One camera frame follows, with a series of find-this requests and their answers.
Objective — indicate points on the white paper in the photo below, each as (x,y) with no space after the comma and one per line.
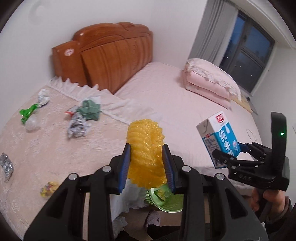
(43,98)

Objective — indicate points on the wooden bed side board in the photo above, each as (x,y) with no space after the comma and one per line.
(242,104)

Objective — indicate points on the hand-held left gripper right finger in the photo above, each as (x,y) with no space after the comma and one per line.
(168,168)

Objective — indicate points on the silver pill blister pack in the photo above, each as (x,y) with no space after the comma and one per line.
(5,165)

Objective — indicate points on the yellow green wrapper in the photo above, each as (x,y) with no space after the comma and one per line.
(160,194)

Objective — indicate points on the green plastic wrapper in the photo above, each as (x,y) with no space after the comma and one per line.
(27,112)

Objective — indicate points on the blue white milk carton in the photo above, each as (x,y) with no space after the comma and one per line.
(215,132)

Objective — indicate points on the red white wrapper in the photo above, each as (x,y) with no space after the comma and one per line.
(72,112)

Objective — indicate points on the crumpled green bag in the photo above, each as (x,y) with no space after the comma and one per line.
(90,110)

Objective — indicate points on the person's right forearm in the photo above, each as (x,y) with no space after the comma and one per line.
(284,219)

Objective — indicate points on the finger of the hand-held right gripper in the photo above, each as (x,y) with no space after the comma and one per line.
(225,158)
(252,148)

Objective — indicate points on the beige lace cloth with ruffle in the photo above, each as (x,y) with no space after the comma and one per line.
(57,150)

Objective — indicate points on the green plastic waste basket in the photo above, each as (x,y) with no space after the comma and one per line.
(166,204)

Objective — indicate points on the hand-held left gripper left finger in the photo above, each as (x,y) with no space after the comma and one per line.
(123,168)

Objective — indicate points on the pink folded quilt with pillow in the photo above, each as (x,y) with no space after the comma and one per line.
(212,71)

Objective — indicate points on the yellow snack wrapper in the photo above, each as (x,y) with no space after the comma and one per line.
(49,188)

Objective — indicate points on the crumpled silver foil bag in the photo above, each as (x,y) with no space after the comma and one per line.
(78,127)

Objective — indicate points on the bed with pink sheet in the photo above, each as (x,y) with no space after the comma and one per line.
(166,92)

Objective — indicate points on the grey fuzzy slipper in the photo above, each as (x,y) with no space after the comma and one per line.
(152,219)

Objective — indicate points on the grey curtain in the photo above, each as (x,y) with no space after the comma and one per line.
(212,30)

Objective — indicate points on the wooden headboard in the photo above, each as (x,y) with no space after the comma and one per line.
(111,58)

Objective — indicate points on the person's right hand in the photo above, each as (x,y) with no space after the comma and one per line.
(276,198)

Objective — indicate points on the dark window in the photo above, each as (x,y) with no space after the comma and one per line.
(252,46)

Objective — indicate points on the yellow foam fruit net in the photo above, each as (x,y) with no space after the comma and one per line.
(145,148)

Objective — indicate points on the clear plastic wrap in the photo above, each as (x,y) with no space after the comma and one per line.
(32,124)

